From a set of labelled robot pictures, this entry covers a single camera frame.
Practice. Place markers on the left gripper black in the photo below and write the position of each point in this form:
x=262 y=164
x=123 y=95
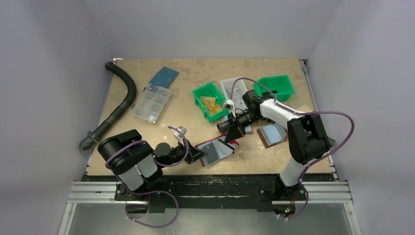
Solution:
x=193 y=154

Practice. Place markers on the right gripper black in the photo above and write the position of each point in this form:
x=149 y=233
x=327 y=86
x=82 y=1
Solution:
x=233 y=124

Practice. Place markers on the dark grey VIP card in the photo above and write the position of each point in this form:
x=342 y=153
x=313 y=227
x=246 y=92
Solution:
x=211 y=154

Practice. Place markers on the red leather card holder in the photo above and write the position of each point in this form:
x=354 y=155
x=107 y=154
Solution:
x=216 y=149

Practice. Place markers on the white plastic bin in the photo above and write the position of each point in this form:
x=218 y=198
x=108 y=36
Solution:
x=237 y=91

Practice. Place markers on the green bin with yellow items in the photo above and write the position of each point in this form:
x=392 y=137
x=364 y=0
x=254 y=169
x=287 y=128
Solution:
x=210 y=101

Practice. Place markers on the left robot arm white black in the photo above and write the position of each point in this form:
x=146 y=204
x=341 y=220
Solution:
x=137 y=164

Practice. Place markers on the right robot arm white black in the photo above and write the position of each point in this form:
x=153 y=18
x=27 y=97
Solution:
x=307 y=138

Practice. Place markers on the brown open card holder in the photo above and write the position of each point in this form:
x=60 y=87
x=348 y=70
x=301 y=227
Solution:
x=272 y=134

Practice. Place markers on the clear compartment screw box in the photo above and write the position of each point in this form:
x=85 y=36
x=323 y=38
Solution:
x=151 y=103

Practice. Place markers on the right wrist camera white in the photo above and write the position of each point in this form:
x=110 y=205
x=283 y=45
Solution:
x=229 y=105

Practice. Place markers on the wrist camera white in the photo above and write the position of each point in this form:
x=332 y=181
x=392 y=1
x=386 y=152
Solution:
x=229 y=105
x=179 y=134

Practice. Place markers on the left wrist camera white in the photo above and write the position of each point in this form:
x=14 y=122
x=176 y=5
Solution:
x=179 y=134

